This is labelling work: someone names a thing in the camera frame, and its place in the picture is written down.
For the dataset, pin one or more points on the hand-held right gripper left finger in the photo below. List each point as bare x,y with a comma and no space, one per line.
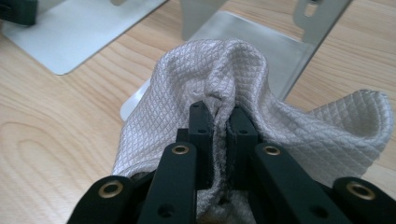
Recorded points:
200,137

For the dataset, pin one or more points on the extendable metal bookend rack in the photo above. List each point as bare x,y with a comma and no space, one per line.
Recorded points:
249,40

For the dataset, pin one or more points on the white quilted cloth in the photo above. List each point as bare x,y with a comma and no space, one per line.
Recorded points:
193,93

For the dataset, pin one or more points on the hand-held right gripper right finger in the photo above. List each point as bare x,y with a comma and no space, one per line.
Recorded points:
241,140

